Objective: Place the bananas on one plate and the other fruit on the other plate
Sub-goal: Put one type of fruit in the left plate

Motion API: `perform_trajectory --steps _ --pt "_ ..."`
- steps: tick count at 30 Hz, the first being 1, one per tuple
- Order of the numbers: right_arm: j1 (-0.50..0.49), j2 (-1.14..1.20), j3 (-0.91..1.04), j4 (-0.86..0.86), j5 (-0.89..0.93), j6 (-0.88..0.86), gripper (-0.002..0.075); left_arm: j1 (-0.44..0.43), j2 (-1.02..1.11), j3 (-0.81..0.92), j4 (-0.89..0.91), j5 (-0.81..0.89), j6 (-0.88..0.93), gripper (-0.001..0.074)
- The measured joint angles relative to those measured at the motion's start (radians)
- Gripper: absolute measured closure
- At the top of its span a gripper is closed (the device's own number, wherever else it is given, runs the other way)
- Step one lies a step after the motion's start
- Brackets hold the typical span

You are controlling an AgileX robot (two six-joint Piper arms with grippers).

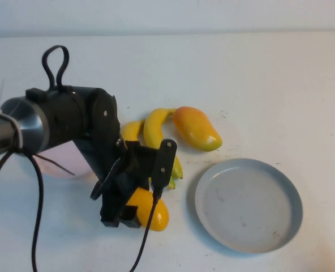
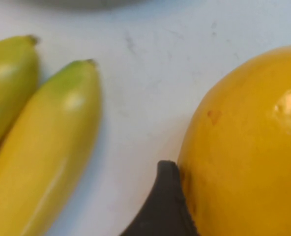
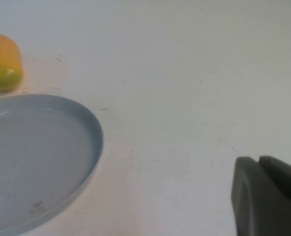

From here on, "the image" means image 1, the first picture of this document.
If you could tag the pink round plate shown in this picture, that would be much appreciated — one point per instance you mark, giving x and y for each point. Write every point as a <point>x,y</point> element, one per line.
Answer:
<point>71,153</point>

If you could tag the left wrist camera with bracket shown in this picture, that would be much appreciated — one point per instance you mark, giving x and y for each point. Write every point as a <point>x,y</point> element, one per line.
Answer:
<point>145,158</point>

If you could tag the white zip tie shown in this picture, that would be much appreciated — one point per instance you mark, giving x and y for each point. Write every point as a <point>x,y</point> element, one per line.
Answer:
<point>0,93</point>

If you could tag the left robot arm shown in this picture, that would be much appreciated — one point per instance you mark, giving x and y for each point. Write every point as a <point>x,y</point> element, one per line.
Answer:
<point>62,113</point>

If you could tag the black zip tie tail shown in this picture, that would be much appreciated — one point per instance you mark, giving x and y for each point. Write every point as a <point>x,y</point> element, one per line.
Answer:
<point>57,165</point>

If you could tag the plain yellow toy mango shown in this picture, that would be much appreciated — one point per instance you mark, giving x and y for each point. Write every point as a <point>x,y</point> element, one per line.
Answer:
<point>160,218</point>

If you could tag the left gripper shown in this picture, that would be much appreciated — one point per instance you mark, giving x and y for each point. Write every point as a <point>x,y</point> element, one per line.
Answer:
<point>99,158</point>

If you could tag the blue-grey round plate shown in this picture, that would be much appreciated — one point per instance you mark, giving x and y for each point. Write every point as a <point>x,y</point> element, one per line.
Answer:
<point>246,207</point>

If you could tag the yellow toy banana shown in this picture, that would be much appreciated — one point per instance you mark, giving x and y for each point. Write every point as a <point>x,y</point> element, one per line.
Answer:
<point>130,131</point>
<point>153,127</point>

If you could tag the orange green-tipped toy mango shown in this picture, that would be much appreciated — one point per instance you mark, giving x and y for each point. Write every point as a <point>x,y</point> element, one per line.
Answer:
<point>195,127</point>

